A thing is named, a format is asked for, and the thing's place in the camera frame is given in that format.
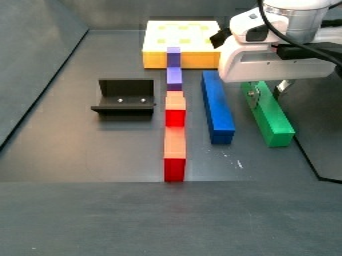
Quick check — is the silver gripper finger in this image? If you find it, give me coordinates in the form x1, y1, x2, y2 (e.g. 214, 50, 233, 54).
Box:
272, 80, 295, 98
246, 82, 260, 108

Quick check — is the white and silver gripper body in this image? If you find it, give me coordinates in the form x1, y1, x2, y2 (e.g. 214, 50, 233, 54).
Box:
217, 7, 336, 83

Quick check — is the green long block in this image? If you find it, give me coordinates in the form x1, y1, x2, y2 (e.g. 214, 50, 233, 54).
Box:
240, 81, 295, 147

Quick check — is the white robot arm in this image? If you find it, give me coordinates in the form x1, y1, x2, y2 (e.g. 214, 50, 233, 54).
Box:
210, 0, 342, 106

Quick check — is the yellow slotted board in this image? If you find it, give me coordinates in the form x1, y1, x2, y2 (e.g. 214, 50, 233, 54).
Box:
141, 20, 220, 69

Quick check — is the blue long block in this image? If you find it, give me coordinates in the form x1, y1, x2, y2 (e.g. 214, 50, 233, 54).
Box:
200, 70, 234, 144

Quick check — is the purple stepped block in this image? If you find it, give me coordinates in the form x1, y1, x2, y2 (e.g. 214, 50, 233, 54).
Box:
166, 47, 182, 91

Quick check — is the red stepped block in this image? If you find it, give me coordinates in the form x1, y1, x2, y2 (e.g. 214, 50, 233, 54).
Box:
162, 91, 186, 182

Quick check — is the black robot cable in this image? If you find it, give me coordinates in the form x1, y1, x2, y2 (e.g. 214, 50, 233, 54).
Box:
256, 0, 342, 68

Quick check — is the black angled bracket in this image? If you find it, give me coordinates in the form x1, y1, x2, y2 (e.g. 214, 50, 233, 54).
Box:
90, 79, 154, 116

